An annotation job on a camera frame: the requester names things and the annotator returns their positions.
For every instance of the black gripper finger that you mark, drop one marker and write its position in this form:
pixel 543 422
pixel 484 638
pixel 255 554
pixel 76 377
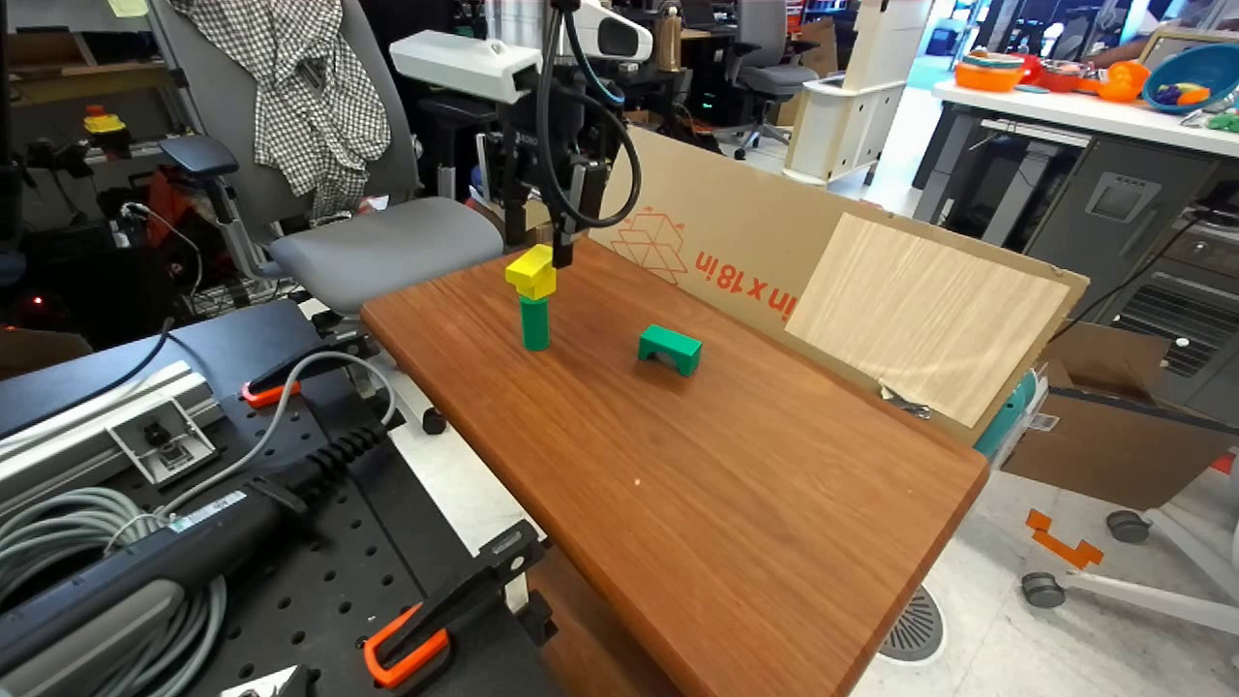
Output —
pixel 561 246

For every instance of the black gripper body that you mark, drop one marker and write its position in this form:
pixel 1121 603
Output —
pixel 558 162

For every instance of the yellow rectangular block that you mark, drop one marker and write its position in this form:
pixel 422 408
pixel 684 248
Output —
pixel 534 260

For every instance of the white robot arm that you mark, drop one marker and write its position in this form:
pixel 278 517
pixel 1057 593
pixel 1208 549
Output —
pixel 530 75

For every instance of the yellow cube block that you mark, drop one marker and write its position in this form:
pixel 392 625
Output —
pixel 534 289

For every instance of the green upright block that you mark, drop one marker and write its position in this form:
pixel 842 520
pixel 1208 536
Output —
pixel 534 322

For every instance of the green arch block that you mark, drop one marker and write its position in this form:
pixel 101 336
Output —
pixel 678 349

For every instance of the large cardboard sheet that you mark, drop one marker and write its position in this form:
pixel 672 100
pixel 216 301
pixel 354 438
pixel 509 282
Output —
pixel 738 237

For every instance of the grey office chair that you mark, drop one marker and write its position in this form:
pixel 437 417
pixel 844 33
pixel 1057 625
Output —
pixel 339 248

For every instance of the patterned cloth on chair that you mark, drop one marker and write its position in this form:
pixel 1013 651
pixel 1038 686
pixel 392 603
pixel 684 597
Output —
pixel 318 115

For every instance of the black perforated workbench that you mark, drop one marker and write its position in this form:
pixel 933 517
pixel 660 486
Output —
pixel 158 539

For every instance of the light plywood board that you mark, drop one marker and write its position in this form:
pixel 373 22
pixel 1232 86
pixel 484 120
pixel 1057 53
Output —
pixel 938 319

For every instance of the orange bowl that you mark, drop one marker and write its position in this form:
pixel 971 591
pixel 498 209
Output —
pixel 989 75

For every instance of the black orange bar clamp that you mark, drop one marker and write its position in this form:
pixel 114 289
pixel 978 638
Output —
pixel 420 638

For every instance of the floor drain grate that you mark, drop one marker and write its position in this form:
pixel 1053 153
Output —
pixel 917 632

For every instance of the white desk with bowls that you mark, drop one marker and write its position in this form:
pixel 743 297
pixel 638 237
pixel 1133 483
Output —
pixel 1116 195

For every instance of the blue bowl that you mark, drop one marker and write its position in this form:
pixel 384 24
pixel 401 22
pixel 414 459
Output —
pixel 1192 79

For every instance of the orange clamp handle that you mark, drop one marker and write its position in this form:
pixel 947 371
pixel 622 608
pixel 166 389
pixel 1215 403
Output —
pixel 269 397

